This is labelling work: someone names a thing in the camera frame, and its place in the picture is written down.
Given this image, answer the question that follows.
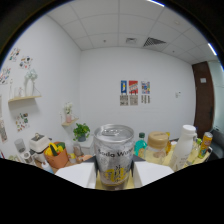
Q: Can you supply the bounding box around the soda water can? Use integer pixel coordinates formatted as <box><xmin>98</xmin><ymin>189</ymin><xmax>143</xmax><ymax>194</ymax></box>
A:
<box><xmin>92</xmin><ymin>123</ymin><xmax>135</xmax><ymax>191</ymax></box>

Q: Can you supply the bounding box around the glass jar with cork lid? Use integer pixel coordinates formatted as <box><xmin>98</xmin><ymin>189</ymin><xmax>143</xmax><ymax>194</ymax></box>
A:
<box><xmin>143</xmin><ymin>131</ymin><xmax>169</xmax><ymax>165</ymax></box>

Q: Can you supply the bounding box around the orange basket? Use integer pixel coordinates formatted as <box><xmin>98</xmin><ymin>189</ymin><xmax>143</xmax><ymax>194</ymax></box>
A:
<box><xmin>43</xmin><ymin>142</ymin><xmax>70</xmax><ymax>169</ymax></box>

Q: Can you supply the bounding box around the teal liquid bottle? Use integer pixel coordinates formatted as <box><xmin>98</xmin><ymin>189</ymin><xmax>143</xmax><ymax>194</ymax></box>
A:
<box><xmin>134</xmin><ymin>132</ymin><xmax>148</xmax><ymax>159</ymax></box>

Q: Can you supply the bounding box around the green potted plant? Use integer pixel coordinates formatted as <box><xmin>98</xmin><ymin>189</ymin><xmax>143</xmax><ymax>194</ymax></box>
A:
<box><xmin>72</xmin><ymin>122</ymin><xmax>91</xmax><ymax>143</ymax></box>

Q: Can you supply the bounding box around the white appliance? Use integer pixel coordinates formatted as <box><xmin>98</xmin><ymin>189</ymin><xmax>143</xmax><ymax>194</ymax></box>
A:
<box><xmin>28</xmin><ymin>133</ymin><xmax>51</xmax><ymax>154</ymax></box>

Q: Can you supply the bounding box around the clear bottle with green cap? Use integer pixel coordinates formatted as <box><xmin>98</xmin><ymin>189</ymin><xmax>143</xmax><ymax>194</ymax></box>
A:
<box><xmin>187</xmin><ymin>137</ymin><xmax>203</xmax><ymax>166</ymax></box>

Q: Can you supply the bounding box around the pink vase with flowers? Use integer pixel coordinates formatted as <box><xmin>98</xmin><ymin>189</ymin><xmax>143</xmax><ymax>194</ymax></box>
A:
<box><xmin>63</xmin><ymin>102</ymin><xmax>74</xmax><ymax>124</ymax></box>

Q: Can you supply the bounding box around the black and white poster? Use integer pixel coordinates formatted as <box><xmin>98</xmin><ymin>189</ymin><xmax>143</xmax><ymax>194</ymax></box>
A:
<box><xmin>119</xmin><ymin>95</ymin><xmax>129</xmax><ymax>107</ymax></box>
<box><xmin>140</xmin><ymin>94</ymin><xmax>151</xmax><ymax>104</ymax></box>
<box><xmin>129</xmin><ymin>94</ymin><xmax>139</xmax><ymax>106</ymax></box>

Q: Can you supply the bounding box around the multicolour poster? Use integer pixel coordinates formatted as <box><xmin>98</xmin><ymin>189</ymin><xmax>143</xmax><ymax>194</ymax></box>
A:
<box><xmin>140</xmin><ymin>80</ymin><xmax>151</xmax><ymax>95</ymax></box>

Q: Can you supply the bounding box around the red poster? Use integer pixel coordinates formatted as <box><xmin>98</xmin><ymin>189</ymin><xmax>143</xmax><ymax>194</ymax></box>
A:
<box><xmin>128</xmin><ymin>80</ymin><xmax>139</xmax><ymax>95</ymax></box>

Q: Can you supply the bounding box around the blue poster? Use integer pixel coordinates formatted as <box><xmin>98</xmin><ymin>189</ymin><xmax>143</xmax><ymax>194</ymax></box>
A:
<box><xmin>120</xmin><ymin>80</ymin><xmax>128</xmax><ymax>95</ymax></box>

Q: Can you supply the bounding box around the white vase with flowers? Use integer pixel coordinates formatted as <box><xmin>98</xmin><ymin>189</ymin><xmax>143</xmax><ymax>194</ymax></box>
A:
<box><xmin>23</xmin><ymin>68</ymin><xmax>38</xmax><ymax>98</ymax></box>

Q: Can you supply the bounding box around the ceiling air vent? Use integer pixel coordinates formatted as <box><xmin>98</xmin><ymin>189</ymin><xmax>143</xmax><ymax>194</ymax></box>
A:
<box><xmin>143</xmin><ymin>36</ymin><xmax>168</xmax><ymax>48</ymax></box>

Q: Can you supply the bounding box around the small wooden wall shelf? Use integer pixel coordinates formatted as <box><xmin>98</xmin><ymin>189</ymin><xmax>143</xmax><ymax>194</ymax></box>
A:
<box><xmin>61</xmin><ymin>117</ymin><xmax>80</xmax><ymax>127</ymax></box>

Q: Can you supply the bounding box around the colourful wall picture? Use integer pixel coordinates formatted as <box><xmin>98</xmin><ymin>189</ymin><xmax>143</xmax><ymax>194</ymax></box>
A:
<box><xmin>14</xmin><ymin>112</ymin><xmax>30</xmax><ymax>132</ymax></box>

